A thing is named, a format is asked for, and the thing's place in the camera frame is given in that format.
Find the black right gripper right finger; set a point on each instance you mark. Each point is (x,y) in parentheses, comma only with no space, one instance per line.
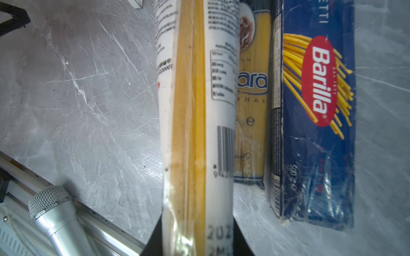
(240,245)

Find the dark blue Barilla spaghetti box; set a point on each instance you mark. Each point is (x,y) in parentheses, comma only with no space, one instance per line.
(313,117)

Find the silver microphone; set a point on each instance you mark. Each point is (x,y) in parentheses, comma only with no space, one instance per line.
(54,213)

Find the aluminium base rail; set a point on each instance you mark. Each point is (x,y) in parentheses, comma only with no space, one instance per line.
(20,237)

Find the white two-tier metal shelf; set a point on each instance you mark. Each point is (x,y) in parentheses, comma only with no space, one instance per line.
(136,4)

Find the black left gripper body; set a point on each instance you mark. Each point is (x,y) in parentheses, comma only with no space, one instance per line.
(19,18)

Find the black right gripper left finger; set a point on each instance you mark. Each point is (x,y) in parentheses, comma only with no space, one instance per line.
(154,246)

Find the red spaghetti package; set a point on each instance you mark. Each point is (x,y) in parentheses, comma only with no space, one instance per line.
(197,46)

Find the blue yellow spaghetti bag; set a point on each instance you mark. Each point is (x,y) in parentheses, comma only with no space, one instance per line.
(252,98)

